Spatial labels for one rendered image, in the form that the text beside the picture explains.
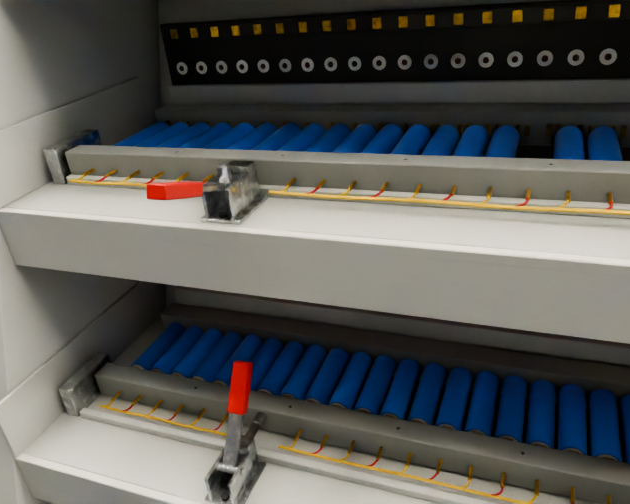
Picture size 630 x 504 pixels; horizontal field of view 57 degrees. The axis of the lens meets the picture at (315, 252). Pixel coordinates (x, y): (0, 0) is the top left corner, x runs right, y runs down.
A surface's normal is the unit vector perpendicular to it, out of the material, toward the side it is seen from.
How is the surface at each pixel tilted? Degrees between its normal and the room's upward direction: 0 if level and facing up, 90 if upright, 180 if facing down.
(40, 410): 90
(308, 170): 109
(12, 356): 90
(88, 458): 19
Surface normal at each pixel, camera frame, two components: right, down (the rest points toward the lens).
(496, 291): -0.36, 0.47
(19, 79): 0.93, 0.09
